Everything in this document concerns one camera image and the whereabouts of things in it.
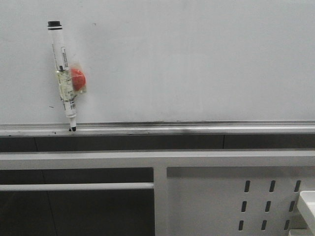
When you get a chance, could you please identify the red magnet taped to marker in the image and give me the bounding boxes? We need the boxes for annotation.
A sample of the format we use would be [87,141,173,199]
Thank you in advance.
[70,63,87,95]

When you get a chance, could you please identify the white metal perforated frame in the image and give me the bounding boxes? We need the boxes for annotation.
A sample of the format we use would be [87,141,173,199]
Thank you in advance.
[0,150,315,236]

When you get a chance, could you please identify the white whiteboard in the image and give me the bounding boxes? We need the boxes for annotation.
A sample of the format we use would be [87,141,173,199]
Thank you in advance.
[0,0,315,124]

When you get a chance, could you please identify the aluminium whiteboard marker tray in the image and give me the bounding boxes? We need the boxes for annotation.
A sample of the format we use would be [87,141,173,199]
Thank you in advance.
[0,120,315,138]

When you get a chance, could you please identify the white black whiteboard marker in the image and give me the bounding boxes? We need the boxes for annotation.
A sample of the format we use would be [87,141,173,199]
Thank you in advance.
[47,21,77,132]

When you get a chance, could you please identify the white tray at right edge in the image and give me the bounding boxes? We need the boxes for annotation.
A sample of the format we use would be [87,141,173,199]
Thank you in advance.
[297,191,315,235]

